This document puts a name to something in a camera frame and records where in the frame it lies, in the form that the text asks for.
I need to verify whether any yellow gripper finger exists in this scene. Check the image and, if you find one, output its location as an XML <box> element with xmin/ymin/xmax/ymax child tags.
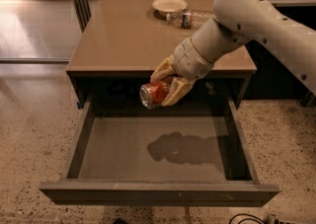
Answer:
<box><xmin>150</xmin><ymin>55</ymin><xmax>177</xmax><ymax>83</ymax></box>
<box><xmin>161</xmin><ymin>77</ymin><xmax>194</xmax><ymax>107</ymax></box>

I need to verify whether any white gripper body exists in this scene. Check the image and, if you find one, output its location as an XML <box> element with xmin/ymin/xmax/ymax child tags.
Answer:
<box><xmin>172</xmin><ymin>37</ymin><xmax>214</xmax><ymax>80</ymax></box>

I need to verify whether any orange crushed soda can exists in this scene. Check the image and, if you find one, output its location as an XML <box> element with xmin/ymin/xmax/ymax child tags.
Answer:
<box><xmin>139</xmin><ymin>81</ymin><xmax>170</xmax><ymax>110</ymax></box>

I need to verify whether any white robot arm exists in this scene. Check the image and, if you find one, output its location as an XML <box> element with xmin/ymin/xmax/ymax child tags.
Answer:
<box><xmin>150</xmin><ymin>0</ymin><xmax>316</xmax><ymax>107</ymax></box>

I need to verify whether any open grey top drawer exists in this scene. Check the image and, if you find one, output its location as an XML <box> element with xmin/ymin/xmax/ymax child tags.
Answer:
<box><xmin>39</xmin><ymin>96</ymin><xmax>279</xmax><ymax>207</ymax></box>

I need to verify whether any clear plastic water bottle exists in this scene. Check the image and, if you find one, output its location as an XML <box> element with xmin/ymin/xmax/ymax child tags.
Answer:
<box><xmin>166</xmin><ymin>9</ymin><xmax>214</xmax><ymax>30</ymax></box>

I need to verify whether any white ceramic bowl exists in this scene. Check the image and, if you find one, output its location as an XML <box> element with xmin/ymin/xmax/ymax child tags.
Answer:
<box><xmin>152</xmin><ymin>0</ymin><xmax>188</xmax><ymax>17</ymax></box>

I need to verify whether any black cable on floor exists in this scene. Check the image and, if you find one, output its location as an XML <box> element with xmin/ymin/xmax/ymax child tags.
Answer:
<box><xmin>228</xmin><ymin>212</ymin><xmax>267</xmax><ymax>224</ymax></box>

